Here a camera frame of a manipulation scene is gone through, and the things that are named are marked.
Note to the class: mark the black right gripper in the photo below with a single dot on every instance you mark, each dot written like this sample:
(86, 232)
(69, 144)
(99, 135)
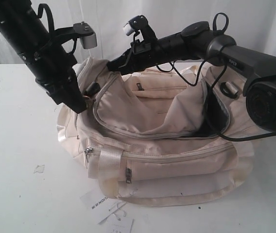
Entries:
(142, 55)

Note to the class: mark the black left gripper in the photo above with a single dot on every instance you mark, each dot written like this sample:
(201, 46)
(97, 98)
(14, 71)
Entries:
(54, 73)

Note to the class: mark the beige fabric duffel bag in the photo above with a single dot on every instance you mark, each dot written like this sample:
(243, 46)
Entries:
(147, 137)

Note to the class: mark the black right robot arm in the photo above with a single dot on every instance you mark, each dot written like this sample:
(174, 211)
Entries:
(202, 41)

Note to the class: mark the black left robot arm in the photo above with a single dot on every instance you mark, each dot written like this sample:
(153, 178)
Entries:
(35, 40)

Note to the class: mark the clear plastic scrap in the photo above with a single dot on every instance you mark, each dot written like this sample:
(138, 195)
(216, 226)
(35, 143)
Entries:
(39, 169)

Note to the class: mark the white brand hang tag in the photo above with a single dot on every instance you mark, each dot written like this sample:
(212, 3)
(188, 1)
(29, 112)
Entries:
(97, 202)

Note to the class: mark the white square hang tag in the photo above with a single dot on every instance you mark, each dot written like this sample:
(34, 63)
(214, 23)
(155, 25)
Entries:
(117, 223)

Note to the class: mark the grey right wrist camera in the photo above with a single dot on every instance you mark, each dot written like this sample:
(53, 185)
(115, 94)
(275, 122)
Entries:
(139, 24)

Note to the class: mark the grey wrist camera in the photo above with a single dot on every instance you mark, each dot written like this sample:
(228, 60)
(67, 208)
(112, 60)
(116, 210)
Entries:
(86, 35)
(139, 24)

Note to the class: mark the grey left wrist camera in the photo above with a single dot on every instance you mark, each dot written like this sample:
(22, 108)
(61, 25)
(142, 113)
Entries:
(86, 35)

